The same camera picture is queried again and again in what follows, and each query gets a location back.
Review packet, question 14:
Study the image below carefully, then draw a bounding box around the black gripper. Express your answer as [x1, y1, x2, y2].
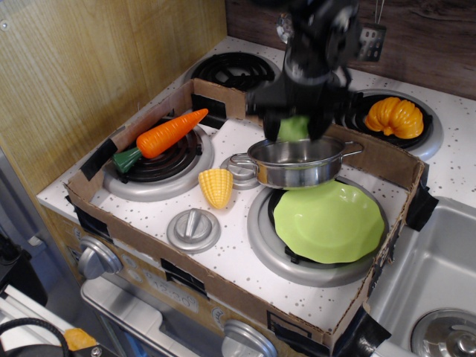
[245, 70, 352, 141]

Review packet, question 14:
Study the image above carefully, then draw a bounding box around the light green toy broccoli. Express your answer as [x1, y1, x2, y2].
[277, 115, 309, 141]

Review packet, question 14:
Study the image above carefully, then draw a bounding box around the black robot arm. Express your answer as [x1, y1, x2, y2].
[245, 1, 362, 141]

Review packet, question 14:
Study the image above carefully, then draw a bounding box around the small steel pan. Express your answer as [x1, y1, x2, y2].
[230, 135, 364, 190]

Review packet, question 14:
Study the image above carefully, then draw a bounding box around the middle silver stove knob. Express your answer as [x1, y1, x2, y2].
[220, 153, 260, 190]

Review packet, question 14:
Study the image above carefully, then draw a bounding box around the silver stove knob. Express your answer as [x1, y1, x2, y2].
[220, 153, 260, 190]
[167, 208, 221, 254]

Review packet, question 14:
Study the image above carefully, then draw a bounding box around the back left stove burner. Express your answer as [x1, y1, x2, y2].
[183, 52, 281, 92]

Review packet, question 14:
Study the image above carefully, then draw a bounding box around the stove burner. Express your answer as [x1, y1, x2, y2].
[183, 52, 281, 92]
[103, 126, 214, 202]
[334, 89, 443, 161]
[247, 177, 388, 287]

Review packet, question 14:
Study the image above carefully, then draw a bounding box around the brown cardboard fence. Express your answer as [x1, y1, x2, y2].
[66, 79, 431, 356]

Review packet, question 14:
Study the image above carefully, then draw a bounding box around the yellow toy corn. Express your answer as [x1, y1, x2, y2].
[199, 168, 234, 209]

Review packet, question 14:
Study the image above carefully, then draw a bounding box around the hanging silver strainer spoon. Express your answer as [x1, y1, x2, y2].
[276, 13, 294, 44]

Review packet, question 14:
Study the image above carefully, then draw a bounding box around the orange toy pumpkin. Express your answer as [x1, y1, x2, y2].
[364, 97, 424, 139]

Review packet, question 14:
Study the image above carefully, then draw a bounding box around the light green plastic plate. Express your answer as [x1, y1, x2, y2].
[273, 181, 385, 264]

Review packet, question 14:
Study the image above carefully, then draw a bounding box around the front right stove burner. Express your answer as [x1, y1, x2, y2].
[247, 177, 388, 287]

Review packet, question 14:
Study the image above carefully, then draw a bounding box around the hanging silver slotted spatula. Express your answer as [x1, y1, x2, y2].
[358, 0, 387, 62]

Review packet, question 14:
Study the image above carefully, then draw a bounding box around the front left stove burner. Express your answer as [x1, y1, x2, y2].
[103, 126, 214, 202]

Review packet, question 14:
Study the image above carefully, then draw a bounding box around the back right stove burner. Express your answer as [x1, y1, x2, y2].
[334, 89, 443, 161]

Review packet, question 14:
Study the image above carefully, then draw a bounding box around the orange toy carrot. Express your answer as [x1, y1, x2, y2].
[112, 109, 209, 173]

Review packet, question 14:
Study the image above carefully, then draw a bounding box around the front silver stove knob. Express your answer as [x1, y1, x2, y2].
[167, 208, 221, 254]

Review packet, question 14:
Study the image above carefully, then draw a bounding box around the silver sink basin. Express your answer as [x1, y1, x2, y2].
[369, 198, 475, 356]

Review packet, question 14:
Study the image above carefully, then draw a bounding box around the right silver oven knob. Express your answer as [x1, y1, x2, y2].
[221, 319, 278, 357]

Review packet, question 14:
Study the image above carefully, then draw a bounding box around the silver oven knob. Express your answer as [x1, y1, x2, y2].
[221, 319, 278, 357]
[78, 236, 123, 280]

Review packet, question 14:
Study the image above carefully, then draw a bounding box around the left silver oven knob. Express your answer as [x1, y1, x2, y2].
[78, 236, 123, 280]

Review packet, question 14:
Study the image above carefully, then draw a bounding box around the silver sink drain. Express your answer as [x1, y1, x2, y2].
[410, 309, 475, 356]

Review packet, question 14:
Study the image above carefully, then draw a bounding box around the yellow object bottom left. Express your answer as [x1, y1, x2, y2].
[63, 328, 97, 351]

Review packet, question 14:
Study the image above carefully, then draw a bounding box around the silver oven door handle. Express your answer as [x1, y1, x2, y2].
[80, 277, 194, 357]

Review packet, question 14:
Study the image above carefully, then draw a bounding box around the black cable loop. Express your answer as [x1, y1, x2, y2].
[0, 318, 70, 357]

